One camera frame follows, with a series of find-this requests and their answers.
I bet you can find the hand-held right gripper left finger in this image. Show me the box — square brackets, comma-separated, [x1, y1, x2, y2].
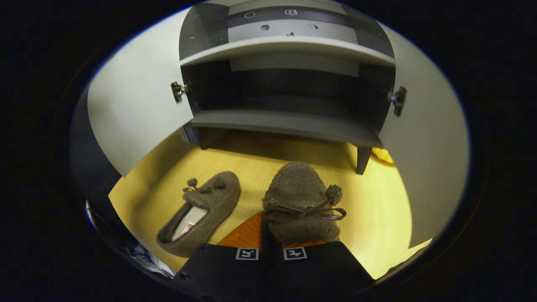
[174, 212, 269, 300]

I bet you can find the metal door hinge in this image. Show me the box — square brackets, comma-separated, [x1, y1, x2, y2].
[388, 86, 407, 117]
[171, 81, 190, 103]

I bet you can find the white cabinet shelf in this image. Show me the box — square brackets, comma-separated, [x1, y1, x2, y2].
[180, 36, 396, 68]

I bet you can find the yellow soft item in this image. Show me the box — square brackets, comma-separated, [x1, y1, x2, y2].
[371, 147, 396, 166]

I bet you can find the white grey shoe cabinet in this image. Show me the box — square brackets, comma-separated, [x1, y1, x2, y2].
[178, 0, 397, 174]

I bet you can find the white shoe cabinet door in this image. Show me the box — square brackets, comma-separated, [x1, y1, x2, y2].
[87, 8, 194, 177]
[378, 23, 470, 248]

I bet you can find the brown fuzzy slipper shoe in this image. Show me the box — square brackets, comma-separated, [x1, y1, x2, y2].
[156, 171, 241, 258]
[262, 161, 347, 246]

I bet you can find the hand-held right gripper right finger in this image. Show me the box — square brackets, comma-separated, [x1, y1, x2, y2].
[268, 239, 375, 299]

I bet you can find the white blue patterned fabric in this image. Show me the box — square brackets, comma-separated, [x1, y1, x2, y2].
[86, 200, 177, 279]

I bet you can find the black backdrop cloth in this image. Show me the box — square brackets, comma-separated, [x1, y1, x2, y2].
[69, 88, 139, 252]

